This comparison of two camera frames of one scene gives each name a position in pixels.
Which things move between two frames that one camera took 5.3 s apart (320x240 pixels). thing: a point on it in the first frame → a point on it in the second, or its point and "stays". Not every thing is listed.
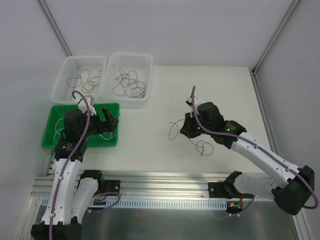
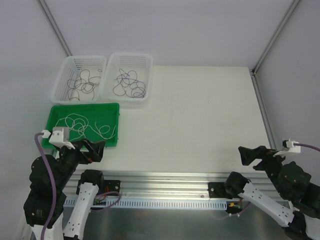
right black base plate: x=221 y=190 stays
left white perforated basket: x=85 y=74 stays
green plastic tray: x=55 y=127 stays
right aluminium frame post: x=255 y=67 stays
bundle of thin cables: x=174 y=123 → x=85 y=83
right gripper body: x=189 y=128 → x=261 y=158
